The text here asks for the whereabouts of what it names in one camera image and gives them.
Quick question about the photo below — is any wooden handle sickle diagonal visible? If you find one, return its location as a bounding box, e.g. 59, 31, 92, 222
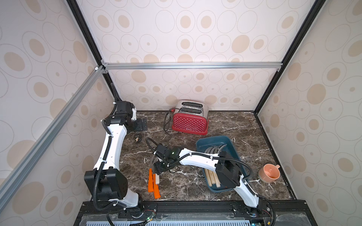
207, 146, 221, 188

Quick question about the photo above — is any orange handle sickle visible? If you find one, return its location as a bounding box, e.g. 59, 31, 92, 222
148, 158, 154, 193
153, 174, 161, 199
217, 144, 227, 154

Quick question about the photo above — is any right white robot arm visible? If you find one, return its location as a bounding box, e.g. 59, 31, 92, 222
147, 142, 276, 226

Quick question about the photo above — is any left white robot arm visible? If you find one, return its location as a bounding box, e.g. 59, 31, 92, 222
84, 96, 148, 211

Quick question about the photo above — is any teal plastic storage box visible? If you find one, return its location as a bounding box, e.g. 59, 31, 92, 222
196, 136, 253, 198

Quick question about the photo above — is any black snack packet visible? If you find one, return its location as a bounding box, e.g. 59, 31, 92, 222
135, 135, 142, 143

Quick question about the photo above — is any red dotted toaster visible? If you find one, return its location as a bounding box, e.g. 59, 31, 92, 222
172, 100, 209, 135

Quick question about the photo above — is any orange plastic cup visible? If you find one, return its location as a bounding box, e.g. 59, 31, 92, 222
258, 163, 281, 184

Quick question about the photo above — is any black toaster power cable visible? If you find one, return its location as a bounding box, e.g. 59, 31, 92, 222
163, 107, 176, 135

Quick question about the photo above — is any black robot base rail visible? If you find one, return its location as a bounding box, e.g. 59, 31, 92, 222
74, 200, 317, 226

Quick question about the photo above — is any aluminium frame rail left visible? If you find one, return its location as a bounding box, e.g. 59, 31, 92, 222
1, 66, 105, 211

